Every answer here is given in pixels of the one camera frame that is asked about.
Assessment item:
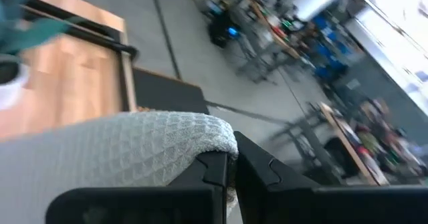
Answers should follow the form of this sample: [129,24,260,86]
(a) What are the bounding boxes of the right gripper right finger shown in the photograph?
[233,131,428,224]

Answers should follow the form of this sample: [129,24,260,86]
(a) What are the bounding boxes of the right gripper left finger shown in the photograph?
[45,151,229,224]

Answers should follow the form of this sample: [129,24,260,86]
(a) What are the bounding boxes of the grey-white waffle towel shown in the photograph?
[0,111,239,224]

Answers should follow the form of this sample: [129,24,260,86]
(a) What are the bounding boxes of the cluttered wooden workbench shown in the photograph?
[270,98,428,187]
[230,0,304,84]

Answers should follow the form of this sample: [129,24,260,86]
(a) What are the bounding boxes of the black panel with wood edge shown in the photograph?
[132,66,210,115]

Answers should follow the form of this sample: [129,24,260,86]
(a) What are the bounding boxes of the blue storage bins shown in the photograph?
[310,12,352,82]

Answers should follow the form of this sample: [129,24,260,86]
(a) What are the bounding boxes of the black computer with blue light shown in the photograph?
[208,12,242,49]

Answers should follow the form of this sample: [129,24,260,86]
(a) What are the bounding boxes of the white plant pot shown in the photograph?
[0,55,31,111]

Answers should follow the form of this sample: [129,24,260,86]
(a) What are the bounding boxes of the green snake plant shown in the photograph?
[0,0,84,56]

